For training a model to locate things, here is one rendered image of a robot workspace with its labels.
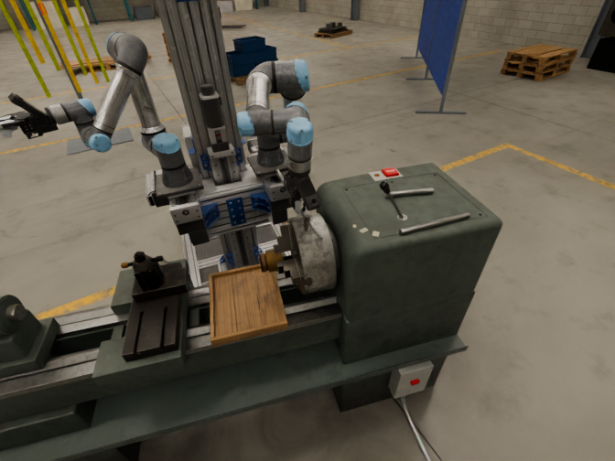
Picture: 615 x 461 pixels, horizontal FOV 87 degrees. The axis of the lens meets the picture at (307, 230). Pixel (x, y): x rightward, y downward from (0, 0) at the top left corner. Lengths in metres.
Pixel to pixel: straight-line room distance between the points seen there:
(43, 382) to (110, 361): 0.26
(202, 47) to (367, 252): 1.20
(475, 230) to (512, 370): 1.39
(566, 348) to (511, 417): 0.68
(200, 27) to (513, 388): 2.55
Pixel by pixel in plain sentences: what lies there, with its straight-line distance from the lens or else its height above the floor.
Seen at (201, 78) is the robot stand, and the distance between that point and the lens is 1.80.
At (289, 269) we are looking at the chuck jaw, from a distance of 1.25.
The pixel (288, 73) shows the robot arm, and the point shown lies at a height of 1.68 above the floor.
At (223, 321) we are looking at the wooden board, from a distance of 1.42.
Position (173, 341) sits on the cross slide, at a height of 0.97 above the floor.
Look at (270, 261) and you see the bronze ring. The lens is 1.28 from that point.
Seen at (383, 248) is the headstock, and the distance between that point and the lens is 1.14.
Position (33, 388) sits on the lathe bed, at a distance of 1.63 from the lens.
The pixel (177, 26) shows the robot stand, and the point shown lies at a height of 1.81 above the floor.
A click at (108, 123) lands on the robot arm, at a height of 1.53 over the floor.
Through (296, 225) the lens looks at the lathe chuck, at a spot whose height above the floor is 1.24.
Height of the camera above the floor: 2.00
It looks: 39 degrees down
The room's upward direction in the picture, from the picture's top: 3 degrees counter-clockwise
